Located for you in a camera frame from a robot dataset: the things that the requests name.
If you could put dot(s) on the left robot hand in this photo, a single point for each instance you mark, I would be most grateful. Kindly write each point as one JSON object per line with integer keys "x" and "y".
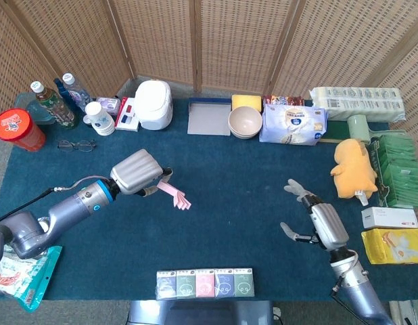
{"x": 136, "y": 171}

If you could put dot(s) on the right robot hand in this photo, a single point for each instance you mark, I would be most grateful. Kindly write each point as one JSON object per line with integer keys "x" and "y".
{"x": 329, "y": 225}

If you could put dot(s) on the pink paper booklet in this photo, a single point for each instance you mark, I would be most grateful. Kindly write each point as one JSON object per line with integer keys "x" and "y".
{"x": 177, "y": 198}

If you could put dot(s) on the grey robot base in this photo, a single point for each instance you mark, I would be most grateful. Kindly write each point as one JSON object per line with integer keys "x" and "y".
{"x": 195, "y": 313}

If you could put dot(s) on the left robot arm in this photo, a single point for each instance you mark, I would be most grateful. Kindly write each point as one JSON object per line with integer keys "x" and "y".
{"x": 67, "y": 206}

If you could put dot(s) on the red white blue box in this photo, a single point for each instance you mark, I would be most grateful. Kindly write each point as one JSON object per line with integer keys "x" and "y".
{"x": 126, "y": 116}

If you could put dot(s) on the thin-framed eyeglasses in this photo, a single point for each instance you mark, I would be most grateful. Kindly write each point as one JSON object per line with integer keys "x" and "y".
{"x": 85, "y": 146}

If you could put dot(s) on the white box red print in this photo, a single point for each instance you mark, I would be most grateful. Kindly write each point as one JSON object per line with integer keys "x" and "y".
{"x": 388, "y": 217}

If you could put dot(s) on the yellow plush toy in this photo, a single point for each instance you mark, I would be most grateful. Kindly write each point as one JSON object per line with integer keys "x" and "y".
{"x": 352, "y": 169}

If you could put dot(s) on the stack of paper cups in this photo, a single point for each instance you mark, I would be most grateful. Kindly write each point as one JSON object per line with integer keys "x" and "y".
{"x": 100, "y": 120}

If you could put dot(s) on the white rice cooker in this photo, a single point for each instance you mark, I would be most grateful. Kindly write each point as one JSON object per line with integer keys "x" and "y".
{"x": 153, "y": 105}

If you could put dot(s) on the yellow food package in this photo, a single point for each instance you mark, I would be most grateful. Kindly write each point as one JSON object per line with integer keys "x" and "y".
{"x": 395, "y": 245}

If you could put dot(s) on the small purple box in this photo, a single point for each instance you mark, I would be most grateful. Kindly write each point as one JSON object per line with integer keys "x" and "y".
{"x": 107, "y": 104}

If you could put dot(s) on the green box of sachets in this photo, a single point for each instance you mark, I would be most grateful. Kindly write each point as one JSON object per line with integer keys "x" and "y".
{"x": 396, "y": 169}

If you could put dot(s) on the grey tray blue rim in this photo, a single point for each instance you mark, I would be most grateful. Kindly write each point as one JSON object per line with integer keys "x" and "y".
{"x": 207, "y": 118}

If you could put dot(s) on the green scouring sponge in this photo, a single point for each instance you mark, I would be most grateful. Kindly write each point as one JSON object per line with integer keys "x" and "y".
{"x": 337, "y": 130}

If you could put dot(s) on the clear water bottle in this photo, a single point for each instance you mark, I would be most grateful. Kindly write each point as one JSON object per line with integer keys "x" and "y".
{"x": 78, "y": 93}

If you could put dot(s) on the green tea bottle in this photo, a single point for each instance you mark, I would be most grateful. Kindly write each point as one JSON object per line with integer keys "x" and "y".
{"x": 58, "y": 108}

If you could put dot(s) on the blue carpet mat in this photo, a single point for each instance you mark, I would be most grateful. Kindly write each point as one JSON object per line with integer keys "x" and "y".
{"x": 229, "y": 230}

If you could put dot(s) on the green tissue packet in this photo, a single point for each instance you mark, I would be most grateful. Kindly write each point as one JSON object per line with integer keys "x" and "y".
{"x": 243, "y": 283}
{"x": 186, "y": 285}

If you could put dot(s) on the blue white tissue bag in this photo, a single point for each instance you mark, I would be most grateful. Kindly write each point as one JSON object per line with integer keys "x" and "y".
{"x": 290, "y": 125}

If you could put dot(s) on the beige bowl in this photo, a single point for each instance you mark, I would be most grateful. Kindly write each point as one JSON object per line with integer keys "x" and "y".
{"x": 244, "y": 120}
{"x": 244, "y": 137}

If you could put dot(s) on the blue tissue packet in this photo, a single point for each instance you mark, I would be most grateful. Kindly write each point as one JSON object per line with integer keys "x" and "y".
{"x": 166, "y": 286}
{"x": 224, "y": 283}

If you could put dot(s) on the clear plastic container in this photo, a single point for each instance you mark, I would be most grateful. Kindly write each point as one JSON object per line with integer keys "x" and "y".
{"x": 33, "y": 108}

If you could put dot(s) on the long white paper pack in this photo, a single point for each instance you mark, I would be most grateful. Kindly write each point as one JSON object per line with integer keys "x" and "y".
{"x": 358, "y": 103}

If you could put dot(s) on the red canister orange lid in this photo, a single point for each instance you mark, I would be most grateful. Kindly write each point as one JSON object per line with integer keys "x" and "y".
{"x": 16, "y": 130}

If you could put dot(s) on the yellow sponge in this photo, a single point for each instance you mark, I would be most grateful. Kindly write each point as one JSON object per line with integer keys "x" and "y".
{"x": 246, "y": 101}

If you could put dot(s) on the red brown snack packet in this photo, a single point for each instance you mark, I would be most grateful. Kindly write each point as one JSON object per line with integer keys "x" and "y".
{"x": 285, "y": 100}

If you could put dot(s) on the pink tissue packet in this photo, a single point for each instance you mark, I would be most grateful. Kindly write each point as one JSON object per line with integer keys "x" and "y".
{"x": 205, "y": 284}

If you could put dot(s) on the teal snack bag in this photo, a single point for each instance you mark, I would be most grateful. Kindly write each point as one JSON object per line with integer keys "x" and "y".
{"x": 29, "y": 277}

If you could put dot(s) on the wicker folding screen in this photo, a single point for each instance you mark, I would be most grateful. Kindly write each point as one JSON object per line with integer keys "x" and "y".
{"x": 229, "y": 40}

